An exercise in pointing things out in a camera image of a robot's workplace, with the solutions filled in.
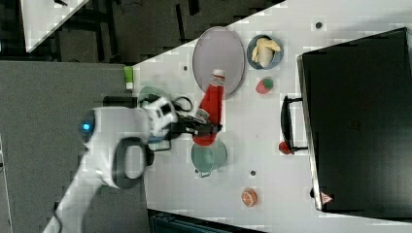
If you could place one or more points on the red strawberry toy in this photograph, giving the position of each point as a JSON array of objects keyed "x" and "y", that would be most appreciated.
[{"x": 264, "y": 86}]

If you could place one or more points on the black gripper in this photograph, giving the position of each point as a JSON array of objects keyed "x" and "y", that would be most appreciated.
[{"x": 185, "y": 125}]

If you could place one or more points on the red ketchup bottle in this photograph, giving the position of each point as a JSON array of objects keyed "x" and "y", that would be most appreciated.
[{"x": 211, "y": 106}]

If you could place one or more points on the blue bowl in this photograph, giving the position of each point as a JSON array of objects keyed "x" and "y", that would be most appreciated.
[{"x": 276, "y": 60}]

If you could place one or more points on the grey round plate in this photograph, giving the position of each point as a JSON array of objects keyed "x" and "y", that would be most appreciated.
[{"x": 219, "y": 49}]

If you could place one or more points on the black and steel toaster oven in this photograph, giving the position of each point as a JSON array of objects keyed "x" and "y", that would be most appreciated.
[{"x": 356, "y": 101}]

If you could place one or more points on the small red tomato toy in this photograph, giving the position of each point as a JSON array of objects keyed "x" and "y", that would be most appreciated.
[{"x": 284, "y": 148}]

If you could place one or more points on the orange slice toy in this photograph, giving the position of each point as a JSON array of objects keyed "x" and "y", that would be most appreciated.
[{"x": 249, "y": 197}]

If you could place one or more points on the green mug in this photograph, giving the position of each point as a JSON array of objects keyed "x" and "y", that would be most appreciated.
[{"x": 208, "y": 159}]

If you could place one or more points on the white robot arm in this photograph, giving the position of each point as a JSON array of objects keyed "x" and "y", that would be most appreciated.
[{"x": 121, "y": 143}]

